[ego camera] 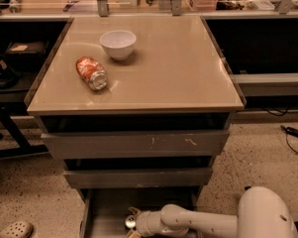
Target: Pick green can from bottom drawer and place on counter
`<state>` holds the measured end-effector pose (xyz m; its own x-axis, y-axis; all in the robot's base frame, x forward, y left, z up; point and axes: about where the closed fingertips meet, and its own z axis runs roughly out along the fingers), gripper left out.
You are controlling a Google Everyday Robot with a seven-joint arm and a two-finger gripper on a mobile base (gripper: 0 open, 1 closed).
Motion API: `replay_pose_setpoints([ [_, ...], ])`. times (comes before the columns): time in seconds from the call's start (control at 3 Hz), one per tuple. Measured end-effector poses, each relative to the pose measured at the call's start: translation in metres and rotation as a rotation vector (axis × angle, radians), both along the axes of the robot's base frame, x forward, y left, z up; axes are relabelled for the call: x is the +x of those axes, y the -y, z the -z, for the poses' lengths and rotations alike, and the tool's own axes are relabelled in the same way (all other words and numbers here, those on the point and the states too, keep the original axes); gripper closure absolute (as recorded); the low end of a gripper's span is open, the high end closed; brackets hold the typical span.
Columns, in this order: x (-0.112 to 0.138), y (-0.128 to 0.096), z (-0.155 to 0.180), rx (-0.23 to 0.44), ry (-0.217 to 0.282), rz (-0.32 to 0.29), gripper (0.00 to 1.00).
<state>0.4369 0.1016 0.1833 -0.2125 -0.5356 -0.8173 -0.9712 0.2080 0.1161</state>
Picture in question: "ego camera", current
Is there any white bowl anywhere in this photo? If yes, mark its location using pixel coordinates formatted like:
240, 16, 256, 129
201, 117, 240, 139
100, 30, 137, 60

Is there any black table leg frame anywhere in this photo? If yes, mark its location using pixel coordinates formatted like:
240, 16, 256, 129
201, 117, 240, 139
0, 103, 49, 159

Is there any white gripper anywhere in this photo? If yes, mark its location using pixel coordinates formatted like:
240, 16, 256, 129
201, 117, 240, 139
127, 206, 164, 238

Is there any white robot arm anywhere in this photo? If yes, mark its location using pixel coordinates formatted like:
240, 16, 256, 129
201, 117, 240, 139
125, 186, 298, 238

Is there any bottom grey open drawer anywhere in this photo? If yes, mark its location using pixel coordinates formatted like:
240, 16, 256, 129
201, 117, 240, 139
79, 187, 196, 238

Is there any orange crushed soda can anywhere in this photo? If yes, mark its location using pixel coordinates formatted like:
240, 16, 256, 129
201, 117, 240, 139
76, 57, 108, 91

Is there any black box with label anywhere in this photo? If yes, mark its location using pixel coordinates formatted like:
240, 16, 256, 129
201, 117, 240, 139
5, 41, 49, 60

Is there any grey drawer cabinet with counter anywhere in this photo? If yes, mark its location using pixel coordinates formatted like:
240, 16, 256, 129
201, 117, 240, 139
24, 14, 248, 238

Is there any top grey drawer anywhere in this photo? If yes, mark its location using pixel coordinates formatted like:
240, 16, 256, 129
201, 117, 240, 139
42, 130, 230, 159

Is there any green soda can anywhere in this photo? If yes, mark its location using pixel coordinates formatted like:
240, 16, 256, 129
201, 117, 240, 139
125, 215, 136, 229

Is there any middle grey drawer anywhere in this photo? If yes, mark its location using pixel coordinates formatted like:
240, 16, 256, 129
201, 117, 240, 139
63, 168, 213, 188

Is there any beige perforated clog shoe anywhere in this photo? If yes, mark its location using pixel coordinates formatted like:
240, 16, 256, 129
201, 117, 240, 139
0, 221, 34, 238

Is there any black power adapter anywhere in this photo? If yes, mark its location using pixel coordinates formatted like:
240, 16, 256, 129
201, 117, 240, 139
281, 125, 298, 138

